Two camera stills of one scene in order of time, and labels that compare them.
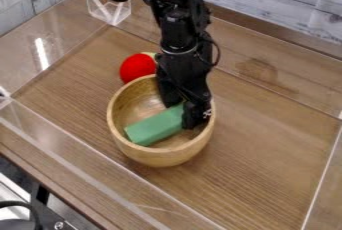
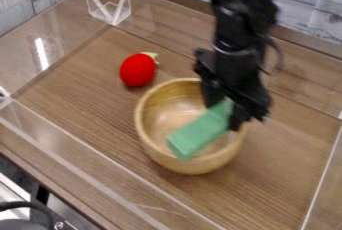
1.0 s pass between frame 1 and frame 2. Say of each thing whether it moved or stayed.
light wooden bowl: moved
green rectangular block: moved
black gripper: moved
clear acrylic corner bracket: stayed
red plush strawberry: stayed
